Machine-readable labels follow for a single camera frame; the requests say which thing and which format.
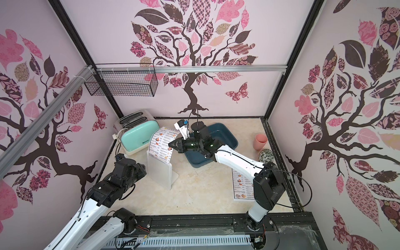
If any mint green toaster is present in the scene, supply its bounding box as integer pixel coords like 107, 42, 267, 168
113, 109, 160, 155

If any teal plastic bin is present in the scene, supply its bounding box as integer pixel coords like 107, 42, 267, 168
184, 122, 239, 169

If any aluminium rail back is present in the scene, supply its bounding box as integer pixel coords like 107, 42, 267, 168
95, 64, 287, 74

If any white slotted cable duct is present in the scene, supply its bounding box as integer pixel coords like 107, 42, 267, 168
102, 235, 253, 250

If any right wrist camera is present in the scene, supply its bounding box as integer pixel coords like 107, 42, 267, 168
174, 119, 190, 140

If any black wire basket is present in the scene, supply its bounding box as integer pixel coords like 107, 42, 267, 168
84, 62, 158, 97

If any speckled round dish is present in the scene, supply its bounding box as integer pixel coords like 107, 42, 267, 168
258, 149, 275, 164

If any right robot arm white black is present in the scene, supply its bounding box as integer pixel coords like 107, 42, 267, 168
168, 119, 294, 231

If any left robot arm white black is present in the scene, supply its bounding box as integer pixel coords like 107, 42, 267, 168
45, 154, 147, 250

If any old paper menu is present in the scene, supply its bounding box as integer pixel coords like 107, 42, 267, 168
232, 170, 254, 201

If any new dim sum menu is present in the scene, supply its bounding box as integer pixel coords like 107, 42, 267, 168
148, 127, 180, 164

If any aluminium rail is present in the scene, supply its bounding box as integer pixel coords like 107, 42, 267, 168
95, 64, 287, 74
1, 65, 93, 179

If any aluminium rail left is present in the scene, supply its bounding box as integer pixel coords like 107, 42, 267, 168
1, 65, 93, 179

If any pink plastic cup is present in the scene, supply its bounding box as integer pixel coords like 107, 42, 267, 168
253, 134, 268, 151

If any clear acrylic menu holder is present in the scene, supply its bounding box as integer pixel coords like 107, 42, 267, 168
146, 151, 179, 190

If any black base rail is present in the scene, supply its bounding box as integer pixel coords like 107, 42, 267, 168
84, 212, 319, 250

